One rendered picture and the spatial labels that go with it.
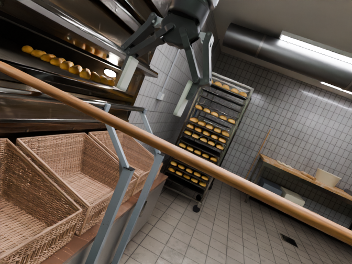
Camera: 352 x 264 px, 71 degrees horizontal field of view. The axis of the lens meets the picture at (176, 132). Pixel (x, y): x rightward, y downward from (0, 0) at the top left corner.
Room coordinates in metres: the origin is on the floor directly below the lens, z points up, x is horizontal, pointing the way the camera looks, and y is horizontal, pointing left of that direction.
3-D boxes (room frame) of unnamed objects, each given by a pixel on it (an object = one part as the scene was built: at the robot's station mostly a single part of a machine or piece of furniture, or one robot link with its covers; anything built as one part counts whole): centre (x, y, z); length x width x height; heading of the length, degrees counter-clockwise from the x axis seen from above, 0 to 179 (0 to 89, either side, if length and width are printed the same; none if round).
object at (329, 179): (4.74, -2.99, 1.01); 0.43 x 0.43 x 0.21
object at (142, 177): (1.92, 0.28, 0.72); 0.56 x 0.49 x 0.28; 169
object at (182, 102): (0.48, 0.01, 1.32); 0.03 x 0.01 x 0.07; 163
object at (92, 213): (1.33, 0.39, 0.72); 0.56 x 0.49 x 0.28; 169
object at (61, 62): (2.03, 0.98, 1.21); 0.61 x 0.48 x 0.06; 79
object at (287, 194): (4.75, -2.55, 0.35); 0.50 x 0.36 x 0.24; 170
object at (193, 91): (0.48, -0.01, 1.35); 0.03 x 0.01 x 0.05; 73
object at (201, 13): (0.51, 0.07, 1.46); 0.08 x 0.07 x 0.09; 73
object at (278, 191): (4.83, -2.14, 0.35); 0.50 x 0.36 x 0.24; 168
